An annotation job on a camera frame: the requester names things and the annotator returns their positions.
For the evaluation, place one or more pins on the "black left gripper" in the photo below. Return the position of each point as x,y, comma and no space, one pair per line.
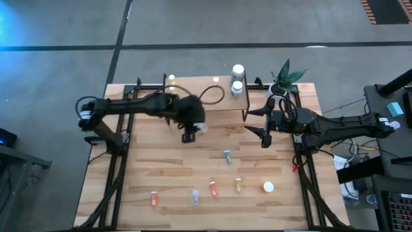
191,111

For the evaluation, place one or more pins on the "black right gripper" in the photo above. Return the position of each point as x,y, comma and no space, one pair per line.
280,120

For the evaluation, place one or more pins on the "clear pill bottle white cap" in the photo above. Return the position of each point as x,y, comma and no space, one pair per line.
202,128

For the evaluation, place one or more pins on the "small white-capped pill bottle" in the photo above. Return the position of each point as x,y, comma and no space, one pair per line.
171,77

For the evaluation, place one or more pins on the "white medicine bottle white cap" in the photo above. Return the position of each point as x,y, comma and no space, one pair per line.
237,86

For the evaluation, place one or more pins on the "teal pill bottle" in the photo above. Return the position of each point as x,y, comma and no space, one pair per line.
228,157

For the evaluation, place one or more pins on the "large green-label bottle white cap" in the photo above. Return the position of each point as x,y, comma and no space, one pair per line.
238,69

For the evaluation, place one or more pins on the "amber bottle white cap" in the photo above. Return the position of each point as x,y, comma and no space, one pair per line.
268,187

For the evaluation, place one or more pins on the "yellow-green pill bottle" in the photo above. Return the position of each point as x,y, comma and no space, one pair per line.
238,186

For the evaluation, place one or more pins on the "long red pill bottle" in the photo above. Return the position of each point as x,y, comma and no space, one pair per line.
213,188

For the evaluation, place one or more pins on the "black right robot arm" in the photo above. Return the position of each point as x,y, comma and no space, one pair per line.
347,124

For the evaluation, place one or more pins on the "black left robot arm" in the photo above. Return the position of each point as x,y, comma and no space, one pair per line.
135,104

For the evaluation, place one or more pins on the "snake plant in white pot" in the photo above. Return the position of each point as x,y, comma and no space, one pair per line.
286,77

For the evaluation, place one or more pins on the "wide clear pill bottle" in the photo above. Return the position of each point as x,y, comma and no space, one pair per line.
195,197

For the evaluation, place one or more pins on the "white box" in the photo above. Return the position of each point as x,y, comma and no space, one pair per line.
339,162

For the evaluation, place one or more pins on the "short orange pill bottle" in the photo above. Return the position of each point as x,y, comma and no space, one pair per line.
154,198

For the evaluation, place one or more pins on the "black desk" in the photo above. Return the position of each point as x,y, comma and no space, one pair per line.
375,100

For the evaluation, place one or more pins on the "teal box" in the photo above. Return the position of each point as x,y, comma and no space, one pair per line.
395,109

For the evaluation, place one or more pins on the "white computer mouse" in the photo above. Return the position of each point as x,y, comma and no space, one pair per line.
396,125

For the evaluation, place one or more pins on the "black monitor pole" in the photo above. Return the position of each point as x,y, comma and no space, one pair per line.
396,84

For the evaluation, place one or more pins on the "black keyboard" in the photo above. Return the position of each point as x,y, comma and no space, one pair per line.
400,212

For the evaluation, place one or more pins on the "black mat striped edge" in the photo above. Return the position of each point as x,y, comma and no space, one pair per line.
386,11

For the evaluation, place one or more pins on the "grey metal stand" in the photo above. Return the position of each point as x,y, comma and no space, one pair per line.
29,160

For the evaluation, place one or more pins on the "black device blue light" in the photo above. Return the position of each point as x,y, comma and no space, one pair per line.
7,138

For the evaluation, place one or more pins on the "wooden shelf black metal frame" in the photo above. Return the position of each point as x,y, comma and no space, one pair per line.
196,82

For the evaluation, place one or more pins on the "black aluminium rig frame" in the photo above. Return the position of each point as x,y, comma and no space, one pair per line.
148,87

